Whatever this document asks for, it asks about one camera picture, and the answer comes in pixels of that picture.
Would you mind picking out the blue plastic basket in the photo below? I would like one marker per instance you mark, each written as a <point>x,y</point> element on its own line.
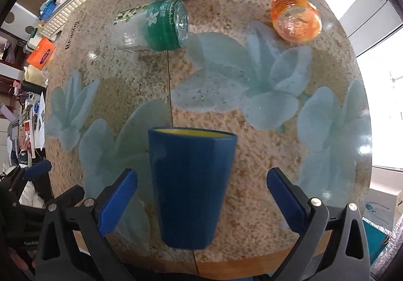
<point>47,10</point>

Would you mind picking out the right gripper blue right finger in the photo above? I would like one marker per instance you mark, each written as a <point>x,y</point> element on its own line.
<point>303,217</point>

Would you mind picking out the blue cup yellow inside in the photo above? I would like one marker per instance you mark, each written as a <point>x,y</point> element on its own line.
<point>190,174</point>

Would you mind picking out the orange tissue pack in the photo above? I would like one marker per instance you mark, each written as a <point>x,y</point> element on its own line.
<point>40,56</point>

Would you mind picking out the white paper sheet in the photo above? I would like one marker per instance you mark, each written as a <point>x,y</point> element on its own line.
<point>39,125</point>

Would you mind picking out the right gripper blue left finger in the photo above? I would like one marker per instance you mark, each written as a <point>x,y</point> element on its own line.
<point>102,218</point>

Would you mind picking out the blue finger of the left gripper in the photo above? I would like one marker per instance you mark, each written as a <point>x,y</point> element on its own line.
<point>37,170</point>

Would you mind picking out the orange plastic jar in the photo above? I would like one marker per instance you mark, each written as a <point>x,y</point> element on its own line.
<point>296,21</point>

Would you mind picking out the green label clear bottle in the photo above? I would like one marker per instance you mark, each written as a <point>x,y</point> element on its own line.
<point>159,26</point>

